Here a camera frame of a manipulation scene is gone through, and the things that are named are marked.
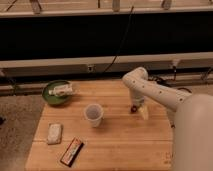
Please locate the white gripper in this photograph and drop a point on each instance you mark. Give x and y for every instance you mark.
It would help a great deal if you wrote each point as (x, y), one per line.
(142, 110)

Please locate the red pepper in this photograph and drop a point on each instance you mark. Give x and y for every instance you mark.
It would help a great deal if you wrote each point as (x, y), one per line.
(133, 109)

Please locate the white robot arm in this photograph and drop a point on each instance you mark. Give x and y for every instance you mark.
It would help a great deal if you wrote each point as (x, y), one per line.
(192, 147)

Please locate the translucent ceramic cup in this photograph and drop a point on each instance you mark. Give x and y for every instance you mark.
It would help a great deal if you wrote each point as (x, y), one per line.
(94, 114)

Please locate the wooden cutting board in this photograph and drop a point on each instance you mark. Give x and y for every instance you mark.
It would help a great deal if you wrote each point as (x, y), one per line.
(122, 142)

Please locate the brown candy bar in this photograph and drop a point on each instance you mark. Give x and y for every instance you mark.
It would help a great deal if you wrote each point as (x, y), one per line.
(71, 152)

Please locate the white bottle in bowl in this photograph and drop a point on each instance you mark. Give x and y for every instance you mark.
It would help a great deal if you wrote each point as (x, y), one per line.
(61, 90)

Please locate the green bowl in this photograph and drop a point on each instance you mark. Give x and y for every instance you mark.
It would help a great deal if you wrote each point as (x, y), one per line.
(55, 100)

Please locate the white wrapped packet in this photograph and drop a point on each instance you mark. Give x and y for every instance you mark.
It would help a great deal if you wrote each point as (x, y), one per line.
(54, 133)

